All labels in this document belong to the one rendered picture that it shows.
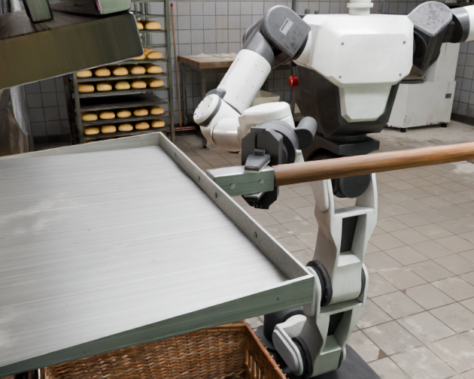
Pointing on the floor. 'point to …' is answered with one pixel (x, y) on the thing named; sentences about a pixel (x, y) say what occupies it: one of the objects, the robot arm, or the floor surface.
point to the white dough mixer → (426, 92)
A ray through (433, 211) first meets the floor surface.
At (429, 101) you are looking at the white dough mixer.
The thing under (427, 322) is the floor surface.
